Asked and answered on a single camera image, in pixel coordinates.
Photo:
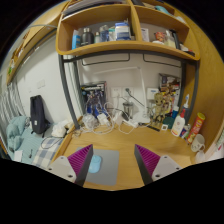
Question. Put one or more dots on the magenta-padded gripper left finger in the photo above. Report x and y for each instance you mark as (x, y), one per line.
(61, 166)

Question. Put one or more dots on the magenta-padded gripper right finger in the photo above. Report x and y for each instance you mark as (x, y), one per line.
(166, 165)

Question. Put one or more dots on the light blue computer mouse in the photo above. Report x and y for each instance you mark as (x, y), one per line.
(95, 164)

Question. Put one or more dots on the grey rectangular mouse pad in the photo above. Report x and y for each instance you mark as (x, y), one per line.
(106, 166)

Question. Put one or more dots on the plaid bed sheet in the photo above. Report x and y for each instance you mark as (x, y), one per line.
(43, 151)

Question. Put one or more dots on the white crumpled bag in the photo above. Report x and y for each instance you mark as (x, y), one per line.
(60, 129)

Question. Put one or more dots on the small white desk clock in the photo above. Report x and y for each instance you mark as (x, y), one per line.
(164, 127)

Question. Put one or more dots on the white mug with drawing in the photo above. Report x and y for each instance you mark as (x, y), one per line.
(197, 142)

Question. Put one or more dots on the white lotion bottle red pump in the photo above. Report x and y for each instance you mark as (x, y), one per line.
(177, 126)

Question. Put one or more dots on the red chip can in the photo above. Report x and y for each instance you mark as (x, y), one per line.
(196, 128)

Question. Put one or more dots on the black backpack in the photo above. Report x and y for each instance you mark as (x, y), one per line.
(38, 115)

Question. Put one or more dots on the teal blanket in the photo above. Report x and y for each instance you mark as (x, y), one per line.
(16, 130)

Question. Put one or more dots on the blue pump bottle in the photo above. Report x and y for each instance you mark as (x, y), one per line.
(185, 106)

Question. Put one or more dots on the white charger block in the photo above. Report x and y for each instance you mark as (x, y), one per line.
(118, 120)
(102, 119)

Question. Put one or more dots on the blue robot model box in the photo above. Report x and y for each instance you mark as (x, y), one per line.
(94, 98)

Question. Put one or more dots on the printed figure box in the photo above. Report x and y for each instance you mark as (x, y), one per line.
(168, 85)

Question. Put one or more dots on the wooden shelf unit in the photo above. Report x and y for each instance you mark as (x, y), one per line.
(130, 50)

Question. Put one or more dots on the dark metal shelf frame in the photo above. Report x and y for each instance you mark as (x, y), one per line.
(66, 90)

